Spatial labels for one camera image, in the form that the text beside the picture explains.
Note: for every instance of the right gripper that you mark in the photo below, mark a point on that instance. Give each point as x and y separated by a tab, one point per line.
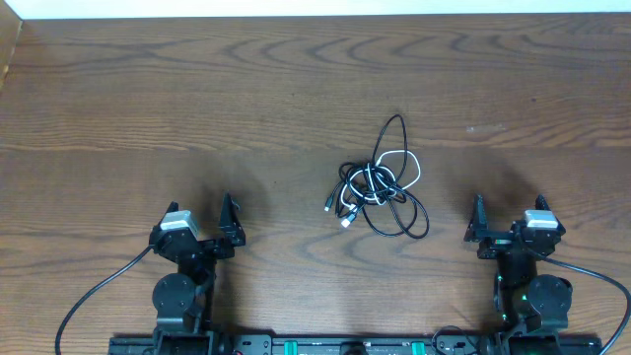
506	237

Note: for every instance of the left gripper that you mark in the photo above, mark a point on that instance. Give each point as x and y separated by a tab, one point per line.
206	245

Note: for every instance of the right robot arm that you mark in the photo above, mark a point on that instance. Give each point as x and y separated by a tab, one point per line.
534	307

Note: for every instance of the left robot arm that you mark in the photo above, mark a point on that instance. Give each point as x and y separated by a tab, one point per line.
183	300

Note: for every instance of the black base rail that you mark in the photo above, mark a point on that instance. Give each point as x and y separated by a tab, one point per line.
447	342

